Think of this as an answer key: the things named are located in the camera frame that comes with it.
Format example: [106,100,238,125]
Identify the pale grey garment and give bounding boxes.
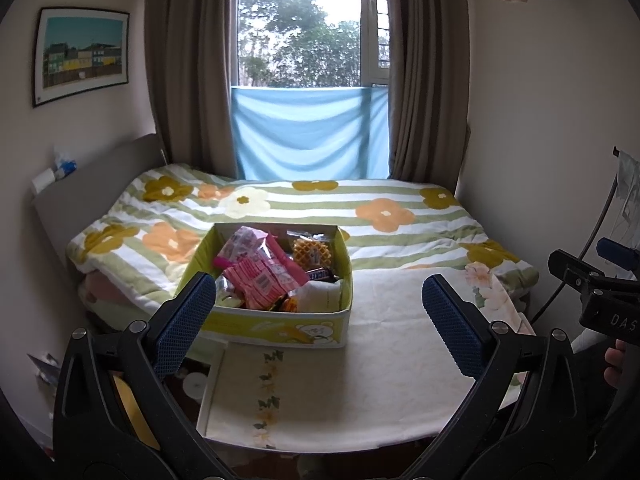
[617,152,640,221]

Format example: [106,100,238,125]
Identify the cream floral tray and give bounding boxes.
[196,342,286,450]

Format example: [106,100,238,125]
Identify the grey headboard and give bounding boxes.
[32,132,168,286]

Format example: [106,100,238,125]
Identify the yellow-green cardboard box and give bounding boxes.
[175,222,353,350]

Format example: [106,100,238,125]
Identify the cream orange snack packet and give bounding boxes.
[295,280,346,311]

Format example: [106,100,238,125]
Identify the person's right hand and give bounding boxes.
[602,337,628,388]

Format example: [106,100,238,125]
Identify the floral white tablecloth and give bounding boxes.
[197,262,536,451]

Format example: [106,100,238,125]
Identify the floral striped blanket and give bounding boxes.
[65,162,541,318]

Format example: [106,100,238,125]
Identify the framed wall poster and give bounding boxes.
[32,6,131,109]

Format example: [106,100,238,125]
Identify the black clothes rack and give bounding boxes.
[530,146,640,326]

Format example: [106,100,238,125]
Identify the window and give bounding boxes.
[239,0,391,90]

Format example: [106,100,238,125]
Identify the pink bed sheet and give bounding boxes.
[80,272,131,306]

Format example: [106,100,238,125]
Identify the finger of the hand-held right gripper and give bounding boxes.
[547,249,608,293]
[596,236,640,281]

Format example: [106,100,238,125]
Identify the brown curtain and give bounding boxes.
[144,0,243,181]
[384,0,473,196]

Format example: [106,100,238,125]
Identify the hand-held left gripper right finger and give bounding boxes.
[421,274,588,480]

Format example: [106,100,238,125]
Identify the light blue cloth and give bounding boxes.
[231,85,391,181]

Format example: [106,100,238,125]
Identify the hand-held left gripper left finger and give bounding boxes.
[52,271,218,480]

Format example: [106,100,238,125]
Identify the light pink clear snack packet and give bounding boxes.
[212,226,273,268]

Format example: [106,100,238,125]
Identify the clear waffle packet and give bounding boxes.
[287,230,335,268]

